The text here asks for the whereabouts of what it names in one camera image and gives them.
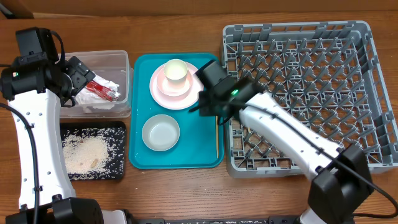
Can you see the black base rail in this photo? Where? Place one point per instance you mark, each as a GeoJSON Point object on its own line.
{"type": "Point", "coordinates": [269, 220]}

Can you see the clear plastic bin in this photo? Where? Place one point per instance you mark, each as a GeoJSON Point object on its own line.
{"type": "Point", "coordinates": [111, 65]}

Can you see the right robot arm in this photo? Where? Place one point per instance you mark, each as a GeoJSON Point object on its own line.
{"type": "Point", "coordinates": [338, 176]}

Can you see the pale green cup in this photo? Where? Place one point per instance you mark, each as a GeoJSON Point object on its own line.
{"type": "Point", "coordinates": [175, 71]}

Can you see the teal plastic tray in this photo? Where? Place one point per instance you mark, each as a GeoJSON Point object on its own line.
{"type": "Point", "coordinates": [196, 147]}

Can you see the grey bowl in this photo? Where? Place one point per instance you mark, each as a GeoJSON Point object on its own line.
{"type": "Point", "coordinates": [160, 132]}

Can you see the white rice pile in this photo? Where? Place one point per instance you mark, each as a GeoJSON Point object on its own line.
{"type": "Point", "coordinates": [85, 154]}

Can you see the white napkin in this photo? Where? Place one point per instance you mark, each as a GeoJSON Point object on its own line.
{"type": "Point", "coordinates": [86, 97]}

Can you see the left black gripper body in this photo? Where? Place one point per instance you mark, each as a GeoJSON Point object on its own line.
{"type": "Point", "coordinates": [76, 77]}

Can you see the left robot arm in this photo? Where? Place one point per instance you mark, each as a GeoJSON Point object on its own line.
{"type": "Point", "coordinates": [35, 92]}

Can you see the large pink plate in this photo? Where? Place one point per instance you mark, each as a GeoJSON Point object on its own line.
{"type": "Point", "coordinates": [176, 102]}

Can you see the red ketchup packet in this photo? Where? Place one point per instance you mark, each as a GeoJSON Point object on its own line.
{"type": "Point", "coordinates": [102, 91]}

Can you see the small pink saucer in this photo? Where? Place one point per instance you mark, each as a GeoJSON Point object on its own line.
{"type": "Point", "coordinates": [170, 88]}

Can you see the black plastic tray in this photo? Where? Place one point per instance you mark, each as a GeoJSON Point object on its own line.
{"type": "Point", "coordinates": [118, 124]}

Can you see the grey dishwasher rack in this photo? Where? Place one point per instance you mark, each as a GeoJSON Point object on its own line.
{"type": "Point", "coordinates": [326, 74]}

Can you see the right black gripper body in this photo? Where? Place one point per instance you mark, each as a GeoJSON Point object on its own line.
{"type": "Point", "coordinates": [209, 104]}

